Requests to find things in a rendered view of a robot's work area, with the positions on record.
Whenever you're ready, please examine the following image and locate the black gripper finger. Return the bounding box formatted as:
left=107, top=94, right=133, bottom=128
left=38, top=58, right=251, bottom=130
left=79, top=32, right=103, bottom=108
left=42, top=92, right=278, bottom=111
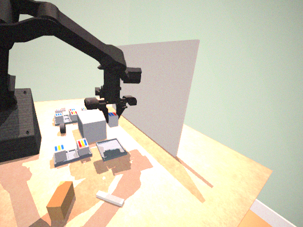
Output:
left=116, top=104, right=127, bottom=119
left=98, top=108, right=108, bottom=123

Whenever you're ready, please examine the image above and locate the grey cylinder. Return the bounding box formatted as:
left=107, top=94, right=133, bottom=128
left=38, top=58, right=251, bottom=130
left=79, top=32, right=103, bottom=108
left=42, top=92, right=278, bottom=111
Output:
left=60, top=123, right=66, bottom=134

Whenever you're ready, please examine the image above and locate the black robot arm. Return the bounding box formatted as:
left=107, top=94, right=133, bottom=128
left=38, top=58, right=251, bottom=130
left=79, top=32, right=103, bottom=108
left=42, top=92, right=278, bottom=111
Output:
left=0, top=0, right=142, bottom=112

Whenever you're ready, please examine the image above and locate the white flat panel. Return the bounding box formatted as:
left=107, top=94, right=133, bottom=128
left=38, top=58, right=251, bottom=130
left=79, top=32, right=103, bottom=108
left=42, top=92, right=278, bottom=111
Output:
left=115, top=39, right=200, bottom=156

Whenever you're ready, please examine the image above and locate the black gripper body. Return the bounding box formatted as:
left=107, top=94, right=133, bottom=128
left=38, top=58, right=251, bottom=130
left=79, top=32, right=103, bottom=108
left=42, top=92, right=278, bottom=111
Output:
left=84, top=83, right=137, bottom=110

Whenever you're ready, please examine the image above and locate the tan rectangular block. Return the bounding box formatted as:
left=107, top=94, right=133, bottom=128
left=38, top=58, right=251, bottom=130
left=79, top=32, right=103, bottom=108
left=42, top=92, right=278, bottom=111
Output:
left=46, top=181, right=75, bottom=220

